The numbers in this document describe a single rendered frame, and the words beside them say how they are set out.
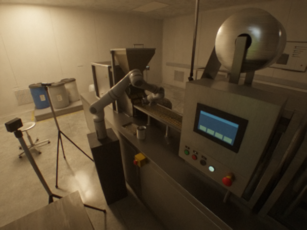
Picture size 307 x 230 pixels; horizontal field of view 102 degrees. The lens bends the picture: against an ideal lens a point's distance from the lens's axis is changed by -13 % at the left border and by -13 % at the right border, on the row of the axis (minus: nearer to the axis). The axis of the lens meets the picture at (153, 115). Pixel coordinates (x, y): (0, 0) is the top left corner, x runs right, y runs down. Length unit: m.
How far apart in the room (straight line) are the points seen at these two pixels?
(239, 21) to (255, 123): 0.48
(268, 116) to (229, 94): 0.13
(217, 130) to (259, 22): 0.49
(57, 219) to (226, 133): 0.96
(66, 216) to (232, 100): 1.00
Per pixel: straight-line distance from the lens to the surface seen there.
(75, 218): 1.01
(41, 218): 1.10
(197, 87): 0.59
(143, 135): 1.22
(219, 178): 0.71
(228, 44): 0.82
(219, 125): 0.57
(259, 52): 0.77
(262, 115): 0.51
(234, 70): 0.78
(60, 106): 4.17
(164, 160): 1.05
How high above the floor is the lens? 1.52
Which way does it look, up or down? 26 degrees down
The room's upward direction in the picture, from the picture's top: straight up
